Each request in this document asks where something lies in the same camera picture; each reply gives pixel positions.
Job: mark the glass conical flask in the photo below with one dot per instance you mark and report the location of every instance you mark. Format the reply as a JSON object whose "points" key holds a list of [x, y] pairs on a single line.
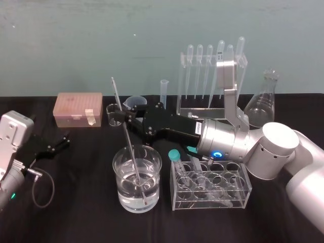
{"points": [[264, 106]]}

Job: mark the clear acrylic pipette stand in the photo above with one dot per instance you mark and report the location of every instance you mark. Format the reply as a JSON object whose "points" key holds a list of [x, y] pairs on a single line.
{"points": [[200, 111]]}

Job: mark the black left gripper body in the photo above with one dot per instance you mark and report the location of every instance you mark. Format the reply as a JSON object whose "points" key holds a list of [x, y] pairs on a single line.
{"points": [[34, 149]]}

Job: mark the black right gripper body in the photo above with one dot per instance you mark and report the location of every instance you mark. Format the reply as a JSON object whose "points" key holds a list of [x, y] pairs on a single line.
{"points": [[167, 124]]}

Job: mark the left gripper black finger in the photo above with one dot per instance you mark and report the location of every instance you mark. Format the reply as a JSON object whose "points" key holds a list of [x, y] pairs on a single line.
{"points": [[54, 150], [62, 140]]}

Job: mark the right robot arm silver white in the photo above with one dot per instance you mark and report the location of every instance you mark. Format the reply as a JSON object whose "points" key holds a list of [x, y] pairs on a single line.
{"points": [[278, 143]]}

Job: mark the centrifuge tube with teal cap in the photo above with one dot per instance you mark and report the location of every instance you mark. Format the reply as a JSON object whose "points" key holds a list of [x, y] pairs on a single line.
{"points": [[197, 167], [177, 164]]}

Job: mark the long glass thermometer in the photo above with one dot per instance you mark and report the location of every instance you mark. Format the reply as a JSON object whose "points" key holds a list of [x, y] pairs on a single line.
{"points": [[131, 152]]}

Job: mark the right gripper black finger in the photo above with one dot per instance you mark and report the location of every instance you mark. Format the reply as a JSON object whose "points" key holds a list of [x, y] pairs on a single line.
{"points": [[136, 111], [135, 126]]}

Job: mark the translucent plastic measuring beaker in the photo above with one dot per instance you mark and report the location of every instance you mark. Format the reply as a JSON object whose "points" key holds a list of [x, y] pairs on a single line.
{"points": [[136, 101]]}

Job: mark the pink pipette tip box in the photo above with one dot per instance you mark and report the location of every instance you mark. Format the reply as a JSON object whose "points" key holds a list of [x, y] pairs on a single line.
{"points": [[76, 108]]}

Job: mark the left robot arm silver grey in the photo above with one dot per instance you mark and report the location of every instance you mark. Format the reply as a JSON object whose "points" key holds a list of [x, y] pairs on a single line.
{"points": [[11, 136]]}

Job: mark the clear acrylic test tube rack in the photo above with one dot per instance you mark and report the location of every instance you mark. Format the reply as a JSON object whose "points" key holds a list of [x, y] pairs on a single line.
{"points": [[215, 187]]}

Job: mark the large glass beaker with water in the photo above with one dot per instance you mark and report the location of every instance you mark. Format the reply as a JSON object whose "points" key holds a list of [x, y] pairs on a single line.
{"points": [[138, 182]]}

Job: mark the small empty glass beaker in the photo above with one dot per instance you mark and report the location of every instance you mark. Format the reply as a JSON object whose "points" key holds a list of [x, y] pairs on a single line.
{"points": [[112, 119]]}

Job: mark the black table cloth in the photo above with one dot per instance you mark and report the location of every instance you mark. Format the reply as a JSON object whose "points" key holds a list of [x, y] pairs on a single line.
{"points": [[83, 182]]}

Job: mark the translucent plastic graduated cylinder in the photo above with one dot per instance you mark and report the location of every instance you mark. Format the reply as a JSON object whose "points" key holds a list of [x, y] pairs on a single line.
{"points": [[164, 91]]}

